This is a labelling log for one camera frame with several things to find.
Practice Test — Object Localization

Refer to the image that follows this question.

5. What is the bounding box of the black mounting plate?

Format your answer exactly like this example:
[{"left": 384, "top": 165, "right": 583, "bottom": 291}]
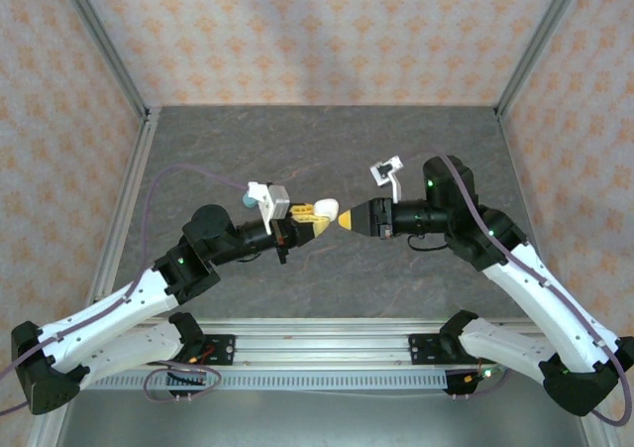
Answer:
[
  {"left": 200, "top": 334, "right": 237, "bottom": 368},
  {"left": 408, "top": 334, "right": 450, "bottom": 368}
]

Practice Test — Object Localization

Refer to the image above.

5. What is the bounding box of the grey metal panel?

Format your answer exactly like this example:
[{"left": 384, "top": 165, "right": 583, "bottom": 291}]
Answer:
[{"left": 53, "top": 390, "right": 595, "bottom": 447}]

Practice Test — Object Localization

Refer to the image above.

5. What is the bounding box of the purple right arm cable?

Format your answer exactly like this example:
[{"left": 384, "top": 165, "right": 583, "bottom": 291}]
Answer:
[{"left": 401, "top": 152, "right": 634, "bottom": 427}]

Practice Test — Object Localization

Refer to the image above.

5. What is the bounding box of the aluminium side rail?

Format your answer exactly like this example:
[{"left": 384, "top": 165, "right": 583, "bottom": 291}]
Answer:
[
  {"left": 581, "top": 411, "right": 616, "bottom": 447},
  {"left": 27, "top": 108, "right": 162, "bottom": 447}
]

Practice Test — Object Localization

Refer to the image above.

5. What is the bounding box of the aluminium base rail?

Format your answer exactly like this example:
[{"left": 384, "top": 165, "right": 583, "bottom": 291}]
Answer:
[{"left": 138, "top": 317, "right": 546, "bottom": 372}]

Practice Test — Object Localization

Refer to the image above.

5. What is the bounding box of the slotted grey cable duct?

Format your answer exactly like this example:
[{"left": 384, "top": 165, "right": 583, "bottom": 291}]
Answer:
[{"left": 88, "top": 371, "right": 450, "bottom": 393}]

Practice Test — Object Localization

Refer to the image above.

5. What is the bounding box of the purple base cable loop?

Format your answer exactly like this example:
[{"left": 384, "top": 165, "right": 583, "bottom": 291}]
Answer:
[
  {"left": 448, "top": 362, "right": 511, "bottom": 399},
  {"left": 143, "top": 360, "right": 223, "bottom": 404}
]

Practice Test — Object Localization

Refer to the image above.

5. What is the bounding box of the aluminium frame post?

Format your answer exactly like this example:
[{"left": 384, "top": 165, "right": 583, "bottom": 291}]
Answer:
[
  {"left": 53, "top": 0, "right": 153, "bottom": 121},
  {"left": 494, "top": 0, "right": 590, "bottom": 120}
]

